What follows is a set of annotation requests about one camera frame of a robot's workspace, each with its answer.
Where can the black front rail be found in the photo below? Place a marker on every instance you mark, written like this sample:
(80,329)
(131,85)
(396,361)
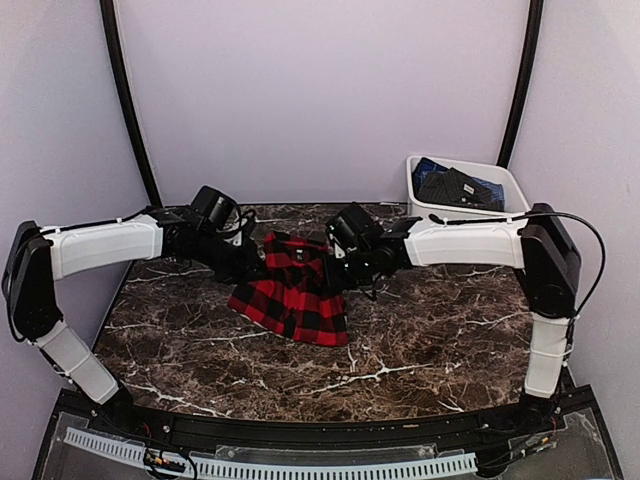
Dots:
(477,428)

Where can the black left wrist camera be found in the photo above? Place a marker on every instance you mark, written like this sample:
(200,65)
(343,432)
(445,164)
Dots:
(216,214)

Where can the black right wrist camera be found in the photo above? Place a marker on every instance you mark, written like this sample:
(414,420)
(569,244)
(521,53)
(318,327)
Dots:
(352,229)

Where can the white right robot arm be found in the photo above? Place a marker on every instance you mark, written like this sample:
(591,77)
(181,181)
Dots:
(535,244)

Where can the black right frame post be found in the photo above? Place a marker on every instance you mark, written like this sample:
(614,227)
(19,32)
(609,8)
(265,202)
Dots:
(523,78)

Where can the white plastic bin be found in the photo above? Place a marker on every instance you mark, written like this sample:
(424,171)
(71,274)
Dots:
(514,200)

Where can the black left frame post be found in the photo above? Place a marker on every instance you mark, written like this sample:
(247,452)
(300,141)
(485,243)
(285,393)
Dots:
(126,101)

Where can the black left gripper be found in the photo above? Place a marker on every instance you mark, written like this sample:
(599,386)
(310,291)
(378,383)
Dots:
(245,271)

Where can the black frame post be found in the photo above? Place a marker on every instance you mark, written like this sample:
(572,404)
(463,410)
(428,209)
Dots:
(126,101)
(523,78)

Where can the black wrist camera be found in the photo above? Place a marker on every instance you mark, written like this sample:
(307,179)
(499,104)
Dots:
(352,229)
(216,214)

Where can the white slotted cable duct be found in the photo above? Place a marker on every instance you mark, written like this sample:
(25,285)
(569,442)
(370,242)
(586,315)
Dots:
(230,462)

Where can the red black plaid shirt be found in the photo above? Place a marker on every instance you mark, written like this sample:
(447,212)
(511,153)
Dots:
(294,300)

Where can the dark blue plaid shirt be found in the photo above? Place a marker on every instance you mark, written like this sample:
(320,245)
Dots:
(426,165)

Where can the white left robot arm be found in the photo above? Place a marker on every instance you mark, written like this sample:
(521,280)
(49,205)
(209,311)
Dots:
(46,266)

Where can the grey striped shirt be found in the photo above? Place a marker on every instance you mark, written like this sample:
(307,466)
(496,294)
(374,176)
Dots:
(451,188)

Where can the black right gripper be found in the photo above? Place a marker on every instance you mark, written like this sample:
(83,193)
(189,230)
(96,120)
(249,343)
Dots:
(365,282)

